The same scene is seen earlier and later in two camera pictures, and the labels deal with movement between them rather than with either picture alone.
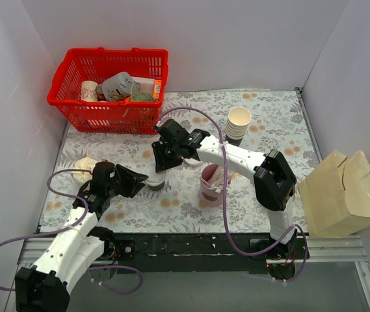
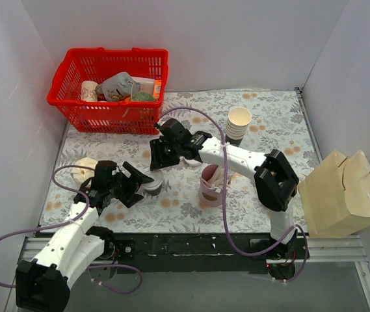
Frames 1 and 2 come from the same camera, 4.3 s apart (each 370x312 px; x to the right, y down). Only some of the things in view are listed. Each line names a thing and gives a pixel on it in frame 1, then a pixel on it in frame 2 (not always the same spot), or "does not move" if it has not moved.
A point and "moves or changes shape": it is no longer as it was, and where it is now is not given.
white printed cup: [89, 91] does not move
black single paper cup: [157, 188] moves or changes shape
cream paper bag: [344, 195] does not move
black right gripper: [167, 149] does not move
